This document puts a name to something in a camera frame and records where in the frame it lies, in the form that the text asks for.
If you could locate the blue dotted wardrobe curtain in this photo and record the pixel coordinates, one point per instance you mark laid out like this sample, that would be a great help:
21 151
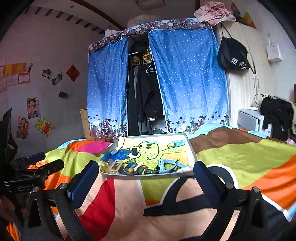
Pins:
193 87

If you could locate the pink cloth on wardrobe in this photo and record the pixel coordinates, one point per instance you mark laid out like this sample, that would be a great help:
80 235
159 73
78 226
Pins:
213 13

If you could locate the black drawstring bag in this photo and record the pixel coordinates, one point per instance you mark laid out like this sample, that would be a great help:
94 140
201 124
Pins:
233 55

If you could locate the yellow bear wall sticker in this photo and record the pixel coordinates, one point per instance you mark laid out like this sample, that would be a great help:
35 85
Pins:
44 126

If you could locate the light wooden cabinet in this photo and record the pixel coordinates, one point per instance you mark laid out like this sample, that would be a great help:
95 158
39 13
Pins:
85 123

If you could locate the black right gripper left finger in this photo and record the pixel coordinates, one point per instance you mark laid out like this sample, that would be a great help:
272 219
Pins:
39 222

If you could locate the cartoon character wall poster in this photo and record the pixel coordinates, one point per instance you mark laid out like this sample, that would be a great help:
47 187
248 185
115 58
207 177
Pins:
33 109

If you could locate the red diamond wall paper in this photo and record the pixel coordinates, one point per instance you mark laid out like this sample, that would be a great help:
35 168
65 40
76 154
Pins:
73 73

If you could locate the white tray with frog picture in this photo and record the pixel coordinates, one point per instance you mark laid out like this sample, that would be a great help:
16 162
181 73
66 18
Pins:
137 157

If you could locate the colourful cartoon bed cover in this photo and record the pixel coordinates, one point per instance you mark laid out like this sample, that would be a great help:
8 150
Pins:
176 208

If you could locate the family cartoon wall poster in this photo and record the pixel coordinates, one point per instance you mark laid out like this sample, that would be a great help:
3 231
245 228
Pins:
22 130

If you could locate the black clothes pile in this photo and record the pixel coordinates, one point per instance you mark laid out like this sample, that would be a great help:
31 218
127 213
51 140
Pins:
279 113

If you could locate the dark hanging clothes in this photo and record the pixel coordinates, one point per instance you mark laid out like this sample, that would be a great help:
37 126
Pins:
145 113

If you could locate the white storage box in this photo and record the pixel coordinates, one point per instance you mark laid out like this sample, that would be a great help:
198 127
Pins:
252 120

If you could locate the grey blue wrist watch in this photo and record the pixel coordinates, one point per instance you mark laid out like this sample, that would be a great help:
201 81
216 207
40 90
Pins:
170 166

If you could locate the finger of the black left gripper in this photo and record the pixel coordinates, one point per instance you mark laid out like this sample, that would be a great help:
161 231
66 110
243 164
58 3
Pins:
32 157
24 173

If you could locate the person's left hand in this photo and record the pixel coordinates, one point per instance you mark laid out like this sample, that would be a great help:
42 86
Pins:
6 208

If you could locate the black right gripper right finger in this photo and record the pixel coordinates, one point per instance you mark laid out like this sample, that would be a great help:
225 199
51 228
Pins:
251 224

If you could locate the white wooden wardrobe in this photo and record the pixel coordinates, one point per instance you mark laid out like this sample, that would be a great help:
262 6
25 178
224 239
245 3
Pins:
247 87

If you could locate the white paper gift bag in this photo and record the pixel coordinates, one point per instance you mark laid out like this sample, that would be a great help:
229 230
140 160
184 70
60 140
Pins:
273 52

